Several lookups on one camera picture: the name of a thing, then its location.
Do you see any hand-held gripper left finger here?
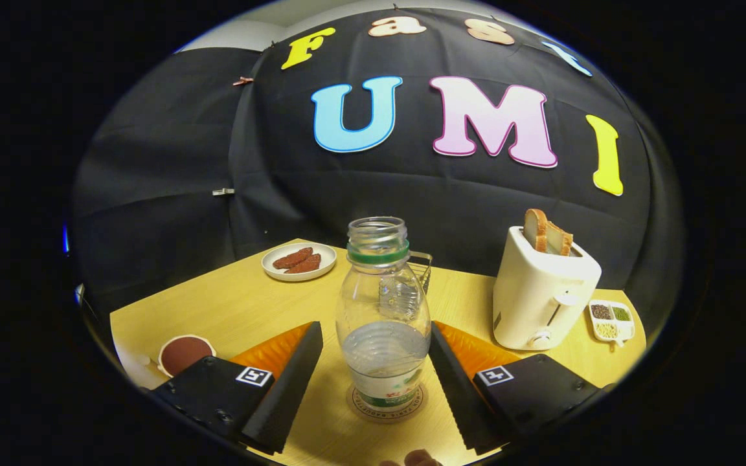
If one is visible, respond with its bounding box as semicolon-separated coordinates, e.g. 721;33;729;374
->
150;321;324;455

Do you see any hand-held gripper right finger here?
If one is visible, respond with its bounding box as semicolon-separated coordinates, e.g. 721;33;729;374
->
429;321;613;455

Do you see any round cork coaster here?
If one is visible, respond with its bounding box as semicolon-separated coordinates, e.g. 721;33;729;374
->
347;382;427;423

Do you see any cream cup with wooden handle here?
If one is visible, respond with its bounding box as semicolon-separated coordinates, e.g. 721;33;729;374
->
120;334;217;389

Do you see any clear plastic juice bottle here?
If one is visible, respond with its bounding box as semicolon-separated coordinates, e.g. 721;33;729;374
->
336;217;432;410

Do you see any wooden table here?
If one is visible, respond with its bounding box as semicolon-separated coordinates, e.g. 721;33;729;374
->
109;238;647;466

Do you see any white toaster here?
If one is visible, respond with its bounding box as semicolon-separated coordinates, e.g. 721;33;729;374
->
493;226;603;351

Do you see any brown meat piece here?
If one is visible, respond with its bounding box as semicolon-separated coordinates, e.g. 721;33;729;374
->
284;254;322;274
273;247;314;270

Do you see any white round plate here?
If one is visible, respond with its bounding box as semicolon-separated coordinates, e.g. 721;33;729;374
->
262;242;337;282

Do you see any white divided bean dish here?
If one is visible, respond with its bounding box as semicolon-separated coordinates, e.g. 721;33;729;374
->
589;300;635;344

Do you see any toast bread slice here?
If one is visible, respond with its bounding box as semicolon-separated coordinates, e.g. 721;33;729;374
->
524;208;548;253
545;221;573;256

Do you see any black backdrop cloth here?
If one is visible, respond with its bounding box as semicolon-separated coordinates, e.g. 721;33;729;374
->
72;6;684;337

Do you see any metal wire basket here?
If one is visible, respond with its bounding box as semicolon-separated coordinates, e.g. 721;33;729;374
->
405;251;433;295

